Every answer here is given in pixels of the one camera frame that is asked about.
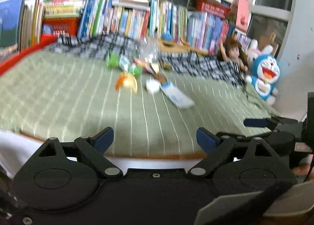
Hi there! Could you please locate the brown haired doll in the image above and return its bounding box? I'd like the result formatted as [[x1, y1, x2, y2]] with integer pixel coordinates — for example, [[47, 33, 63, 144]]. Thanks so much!
[[217, 38, 248, 73]]

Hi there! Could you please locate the white blue tube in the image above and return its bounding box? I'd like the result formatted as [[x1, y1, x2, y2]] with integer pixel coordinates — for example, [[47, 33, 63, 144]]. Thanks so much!
[[160, 81, 195, 109]]

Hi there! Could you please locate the orange striped snack wrapper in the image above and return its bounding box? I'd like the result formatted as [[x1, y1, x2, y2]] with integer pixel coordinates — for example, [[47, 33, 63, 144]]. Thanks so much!
[[134, 58, 160, 74]]

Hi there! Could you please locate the clear crumpled plastic bag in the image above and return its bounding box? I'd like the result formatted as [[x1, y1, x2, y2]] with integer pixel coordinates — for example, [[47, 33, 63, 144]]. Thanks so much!
[[138, 37, 160, 63]]

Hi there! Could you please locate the red crate under books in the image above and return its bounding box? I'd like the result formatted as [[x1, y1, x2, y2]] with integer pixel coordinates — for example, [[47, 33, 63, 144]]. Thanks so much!
[[42, 17, 80, 36]]

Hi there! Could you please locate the middle upright book row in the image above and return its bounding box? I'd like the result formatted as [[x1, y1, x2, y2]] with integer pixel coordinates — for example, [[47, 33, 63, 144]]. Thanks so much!
[[77, 0, 151, 39]]

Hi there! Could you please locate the pink toy house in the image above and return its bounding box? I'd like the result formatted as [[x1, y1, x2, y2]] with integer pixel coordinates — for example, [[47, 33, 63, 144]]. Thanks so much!
[[230, 0, 250, 33]]

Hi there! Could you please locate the orange peel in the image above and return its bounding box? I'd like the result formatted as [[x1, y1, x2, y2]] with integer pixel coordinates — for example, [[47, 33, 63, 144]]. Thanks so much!
[[115, 72, 138, 93]]

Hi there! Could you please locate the wooden drawer organizer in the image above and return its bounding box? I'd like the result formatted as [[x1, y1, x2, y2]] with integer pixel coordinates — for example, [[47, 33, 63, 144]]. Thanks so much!
[[158, 39, 209, 56]]

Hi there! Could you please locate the far left blue book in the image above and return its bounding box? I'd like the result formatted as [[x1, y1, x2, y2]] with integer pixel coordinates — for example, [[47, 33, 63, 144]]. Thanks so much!
[[0, 0, 25, 48]]

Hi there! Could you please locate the left upright book row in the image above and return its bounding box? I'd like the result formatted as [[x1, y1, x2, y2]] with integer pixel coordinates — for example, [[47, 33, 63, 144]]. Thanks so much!
[[17, 0, 42, 51]]

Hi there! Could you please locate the white tissue ball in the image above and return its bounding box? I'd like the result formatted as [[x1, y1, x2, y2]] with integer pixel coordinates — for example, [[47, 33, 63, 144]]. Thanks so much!
[[146, 79, 160, 95]]

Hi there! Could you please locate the blue Doraemon plush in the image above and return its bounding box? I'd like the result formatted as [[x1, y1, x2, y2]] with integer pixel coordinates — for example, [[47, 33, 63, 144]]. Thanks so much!
[[245, 54, 280, 106]]

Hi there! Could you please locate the pink white bunny plush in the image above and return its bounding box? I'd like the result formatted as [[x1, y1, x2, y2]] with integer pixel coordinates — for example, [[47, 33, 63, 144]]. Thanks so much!
[[246, 39, 273, 65]]

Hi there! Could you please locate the blue yarn ball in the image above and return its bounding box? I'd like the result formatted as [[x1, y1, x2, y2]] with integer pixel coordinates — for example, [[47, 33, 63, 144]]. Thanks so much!
[[161, 32, 173, 42]]

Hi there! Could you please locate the stack of flat books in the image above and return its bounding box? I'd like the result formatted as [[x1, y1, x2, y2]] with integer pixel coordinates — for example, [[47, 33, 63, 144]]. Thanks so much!
[[43, 0, 86, 18]]

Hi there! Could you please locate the red plastic basket on top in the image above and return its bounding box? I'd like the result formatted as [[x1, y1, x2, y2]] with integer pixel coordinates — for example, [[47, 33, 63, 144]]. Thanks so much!
[[196, 0, 230, 20]]

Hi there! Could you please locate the black white plaid blanket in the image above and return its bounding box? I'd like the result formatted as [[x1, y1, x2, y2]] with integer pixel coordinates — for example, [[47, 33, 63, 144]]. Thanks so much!
[[46, 34, 245, 87]]

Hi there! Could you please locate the green checked bed sheet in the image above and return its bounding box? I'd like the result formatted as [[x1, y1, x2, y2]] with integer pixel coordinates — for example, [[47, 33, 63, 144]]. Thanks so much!
[[1, 51, 276, 157]]

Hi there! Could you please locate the upright book row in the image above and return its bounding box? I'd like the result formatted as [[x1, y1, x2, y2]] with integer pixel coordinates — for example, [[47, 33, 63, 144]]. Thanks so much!
[[77, 0, 151, 39], [145, 0, 235, 54], [17, 0, 42, 51]]

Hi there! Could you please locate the brown crumpled wrapper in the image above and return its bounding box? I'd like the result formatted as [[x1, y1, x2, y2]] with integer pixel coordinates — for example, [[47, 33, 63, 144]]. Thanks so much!
[[153, 73, 168, 84]]

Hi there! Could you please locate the green snack wrapper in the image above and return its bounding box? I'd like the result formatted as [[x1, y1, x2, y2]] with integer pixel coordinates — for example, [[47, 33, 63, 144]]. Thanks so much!
[[105, 53, 120, 68], [128, 63, 143, 77]]

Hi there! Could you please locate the right upright book row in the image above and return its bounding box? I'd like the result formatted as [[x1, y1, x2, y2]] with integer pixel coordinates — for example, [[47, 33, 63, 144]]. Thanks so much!
[[145, 0, 235, 54]]

